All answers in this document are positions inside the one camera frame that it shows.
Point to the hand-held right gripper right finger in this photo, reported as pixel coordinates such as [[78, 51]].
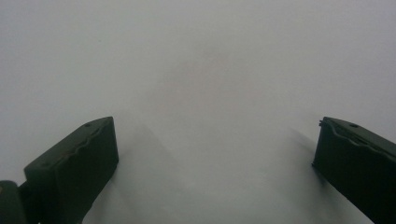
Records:
[[355, 161]]

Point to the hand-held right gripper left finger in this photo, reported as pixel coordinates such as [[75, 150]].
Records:
[[77, 165]]

